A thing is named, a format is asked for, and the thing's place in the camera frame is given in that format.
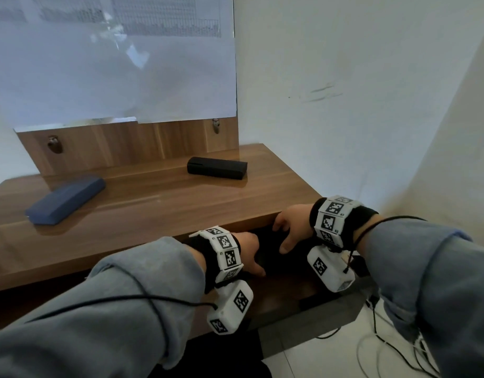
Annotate person's left hand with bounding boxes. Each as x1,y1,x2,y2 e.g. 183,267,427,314
232,232,266,278

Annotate person's right hand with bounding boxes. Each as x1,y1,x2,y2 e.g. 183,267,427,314
272,203,318,255

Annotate person's right forearm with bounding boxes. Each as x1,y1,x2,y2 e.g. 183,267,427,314
353,215,484,378

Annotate person's left forearm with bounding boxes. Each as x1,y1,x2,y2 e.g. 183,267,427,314
0,236,208,378

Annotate dark wooden drawer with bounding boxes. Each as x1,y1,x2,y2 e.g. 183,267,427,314
190,267,347,340

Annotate black marker wristband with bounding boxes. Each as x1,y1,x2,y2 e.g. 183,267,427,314
188,226,245,294
309,195,379,253

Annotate person's black trousers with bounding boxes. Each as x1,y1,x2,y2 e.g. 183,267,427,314
147,329,273,378

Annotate black rectangular case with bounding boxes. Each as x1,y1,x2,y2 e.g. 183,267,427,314
187,156,248,181

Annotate wooden desk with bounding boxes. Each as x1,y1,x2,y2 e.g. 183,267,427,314
0,143,325,294

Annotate wooden back panel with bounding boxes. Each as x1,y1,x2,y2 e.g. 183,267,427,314
15,117,240,178

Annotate blue rectangular case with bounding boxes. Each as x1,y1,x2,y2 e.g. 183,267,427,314
25,176,107,226

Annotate white paper sheet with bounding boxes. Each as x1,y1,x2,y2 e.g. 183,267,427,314
0,0,238,133

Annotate white marker wrist camera box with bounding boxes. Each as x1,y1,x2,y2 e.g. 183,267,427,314
206,279,254,335
307,245,356,293

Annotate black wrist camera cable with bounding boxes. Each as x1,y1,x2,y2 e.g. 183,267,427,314
24,294,219,324
343,215,427,278

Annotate white floor cable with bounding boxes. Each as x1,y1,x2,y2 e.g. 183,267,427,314
356,332,440,378

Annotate black floor cable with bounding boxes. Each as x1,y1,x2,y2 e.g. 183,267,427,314
315,293,441,378

